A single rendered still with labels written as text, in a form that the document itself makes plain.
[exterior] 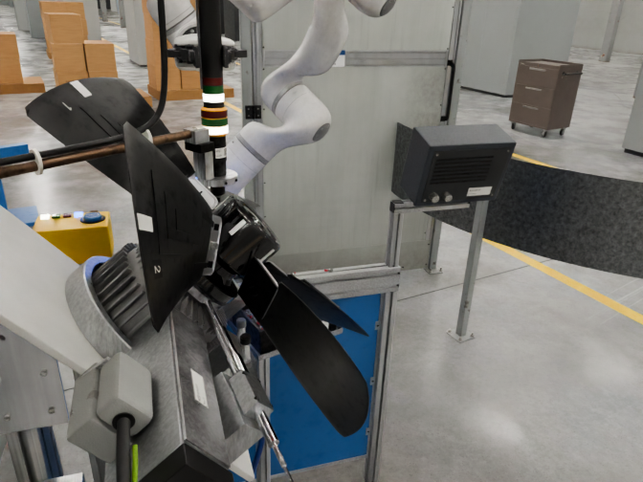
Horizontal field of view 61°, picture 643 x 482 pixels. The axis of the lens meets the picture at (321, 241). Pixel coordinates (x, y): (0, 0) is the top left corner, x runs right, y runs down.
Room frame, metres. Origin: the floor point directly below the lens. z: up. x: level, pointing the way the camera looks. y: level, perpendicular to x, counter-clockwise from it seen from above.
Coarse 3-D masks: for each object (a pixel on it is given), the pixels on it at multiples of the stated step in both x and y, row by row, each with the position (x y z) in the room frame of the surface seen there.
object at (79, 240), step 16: (48, 224) 1.13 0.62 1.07; (64, 224) 1.13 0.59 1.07; (80, 224) 1.13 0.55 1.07; (96, 224) 1.14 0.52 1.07; (48, 240) 1.09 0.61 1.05; (64, 240) 1.10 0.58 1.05; (80, 240) 1.11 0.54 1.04; (96, 240) 1.12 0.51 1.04; (112, 240) 1.19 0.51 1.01; (80, 256) 1.11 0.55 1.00
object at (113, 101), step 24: (48, 96) 0.81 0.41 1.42; (72, 96) 0.84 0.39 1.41; (96, 96) 0.87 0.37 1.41; (120, 96) 0.91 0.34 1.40; (48, 120) 0.78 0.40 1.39; (72, 120) 0.80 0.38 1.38; (96, 120) 0.83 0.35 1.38; (120, 120) 0.86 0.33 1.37; (144, 120) 0.89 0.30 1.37; (72, 144) 0.77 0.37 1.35; (168, 144) 0.88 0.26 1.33; (120, 168) 0.79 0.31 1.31; (192, 168) 0.87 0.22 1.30
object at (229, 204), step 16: (224, 208) 0.80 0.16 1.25; (240, 208) 0.79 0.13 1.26; (224, 224) 0.78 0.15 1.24; (256, 224) 0.77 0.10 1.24; (224, 240) 0.76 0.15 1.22; (240, 240) 0.76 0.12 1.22; (256, 240) 0.77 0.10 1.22; (272, 240) 0.78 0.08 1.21; (224, 256) 0.75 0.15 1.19; (240, 256) 0.76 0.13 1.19; (256, 256) 0.77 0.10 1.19; (224, 272) 0.77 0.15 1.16; (240, 272) 0.76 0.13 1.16; (208, 288) 0.73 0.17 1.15; (224, 288) 0.75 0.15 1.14
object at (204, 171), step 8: (184, 128) 0.87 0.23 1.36; (192, 128) 0.87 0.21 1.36; (208, 128) 0.87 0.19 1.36; (192, 136) 0.85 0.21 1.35; (200, 136) 0.86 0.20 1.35; (208, 136) 0.87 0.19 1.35; (192, 144) 0.86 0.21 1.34; (200, 144) 0.85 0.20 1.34; (208, 144) 0.86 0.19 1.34; (200, 152) 0.85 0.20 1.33; (208, 152) 0.87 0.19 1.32; (200, 160) 0.87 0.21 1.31; (208, 160) 0.87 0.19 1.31; (200, 168) 0.87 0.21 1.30; (208, 168) 0.87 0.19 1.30; (200, 176) 0.87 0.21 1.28; (208, 176) 0.87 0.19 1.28; (224, 176) 0.89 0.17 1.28; (232, 176) 0.89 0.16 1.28; (208, 184) 0.87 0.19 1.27; (216, 184) 0.87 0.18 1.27; (224, 184) 0.87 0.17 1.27; (232, 184) 0.88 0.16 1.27
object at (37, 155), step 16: (160, 0) 0.83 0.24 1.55; (160, 16) 0.83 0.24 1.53; (160, 32) 0.83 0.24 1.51; (160, 96) 0.82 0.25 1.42; (160, 112) 0.81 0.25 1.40; (144, 128) 0.79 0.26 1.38; (80, 144) 0.71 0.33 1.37; (96, 144) 0.72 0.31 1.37; (0, 160) 0.63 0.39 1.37; (16, 160) 0.64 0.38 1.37; (32, 160) 0.66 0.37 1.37
